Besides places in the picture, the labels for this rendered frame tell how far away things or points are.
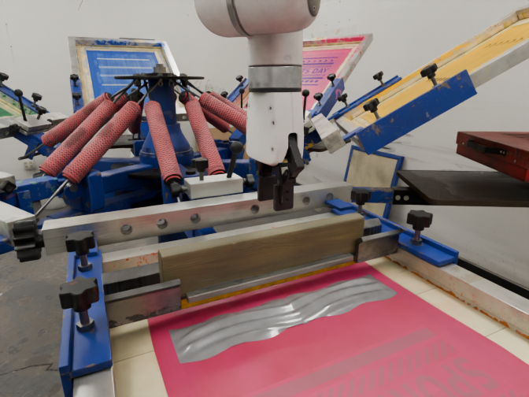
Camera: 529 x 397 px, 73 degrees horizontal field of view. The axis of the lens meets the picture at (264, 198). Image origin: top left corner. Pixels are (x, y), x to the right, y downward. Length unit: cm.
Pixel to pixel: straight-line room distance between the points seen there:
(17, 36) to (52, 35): 31
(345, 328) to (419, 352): 10
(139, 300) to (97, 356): 10
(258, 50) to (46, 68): 418
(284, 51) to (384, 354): 41
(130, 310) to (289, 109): 34
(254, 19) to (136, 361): 43
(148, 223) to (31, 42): 400
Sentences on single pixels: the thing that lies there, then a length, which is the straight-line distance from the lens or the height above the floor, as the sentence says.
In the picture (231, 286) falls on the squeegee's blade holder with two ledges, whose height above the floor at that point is 100.
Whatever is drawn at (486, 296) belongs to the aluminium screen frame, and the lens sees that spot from 64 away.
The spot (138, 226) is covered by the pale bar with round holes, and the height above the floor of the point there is 102.
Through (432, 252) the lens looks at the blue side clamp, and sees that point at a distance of 70.
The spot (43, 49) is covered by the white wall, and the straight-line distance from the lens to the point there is 462.
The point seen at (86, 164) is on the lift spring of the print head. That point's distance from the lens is 109.
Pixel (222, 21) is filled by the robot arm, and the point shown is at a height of 135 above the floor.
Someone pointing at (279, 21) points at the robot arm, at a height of 135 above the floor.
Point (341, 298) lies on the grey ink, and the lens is 60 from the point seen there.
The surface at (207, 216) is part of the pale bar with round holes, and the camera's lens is 76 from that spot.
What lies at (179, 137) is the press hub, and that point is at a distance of 131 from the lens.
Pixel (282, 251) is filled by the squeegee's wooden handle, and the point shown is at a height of 103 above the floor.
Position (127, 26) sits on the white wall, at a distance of 467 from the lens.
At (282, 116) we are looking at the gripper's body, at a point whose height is 124.
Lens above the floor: 128
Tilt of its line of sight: 18 degrees down
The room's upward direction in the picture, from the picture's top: straight up
